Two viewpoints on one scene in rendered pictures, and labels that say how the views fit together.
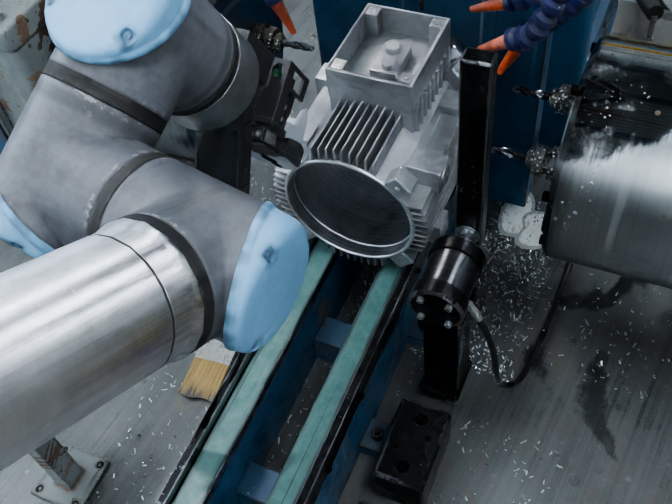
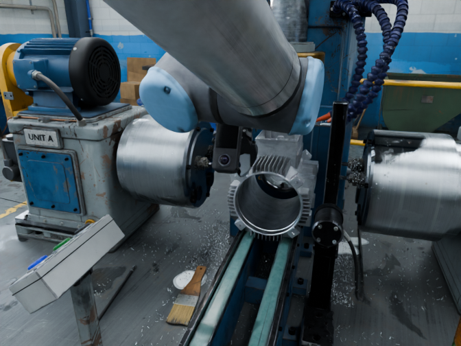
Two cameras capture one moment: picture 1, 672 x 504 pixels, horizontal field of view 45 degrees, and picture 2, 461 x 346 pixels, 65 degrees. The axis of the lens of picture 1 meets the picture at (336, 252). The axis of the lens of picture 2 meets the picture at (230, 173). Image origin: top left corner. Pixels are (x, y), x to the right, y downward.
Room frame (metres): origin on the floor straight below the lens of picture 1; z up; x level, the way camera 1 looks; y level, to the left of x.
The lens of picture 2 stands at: (-0.09, 0.24, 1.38)
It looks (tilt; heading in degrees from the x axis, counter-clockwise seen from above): 21 degrees down; 346
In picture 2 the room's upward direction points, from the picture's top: straight up
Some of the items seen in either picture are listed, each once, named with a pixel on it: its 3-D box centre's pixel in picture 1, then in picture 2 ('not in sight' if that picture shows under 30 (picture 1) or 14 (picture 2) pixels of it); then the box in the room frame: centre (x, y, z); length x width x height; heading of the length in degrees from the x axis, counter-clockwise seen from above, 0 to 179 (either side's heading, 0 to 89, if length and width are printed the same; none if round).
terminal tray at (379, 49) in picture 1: (390, 68); (279, 147); (0.72, -0.09, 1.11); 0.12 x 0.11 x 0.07; 149
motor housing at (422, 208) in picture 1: (381, 151); (274, 187); (0.69, -0.07, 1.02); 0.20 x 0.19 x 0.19; 149
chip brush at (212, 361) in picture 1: (226, 332); (191, 292); (0.61, 0.16, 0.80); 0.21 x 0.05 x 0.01; 154
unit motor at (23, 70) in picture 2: not in sight; (57, 115); (1.03, 0.47, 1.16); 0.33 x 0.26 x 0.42; 59
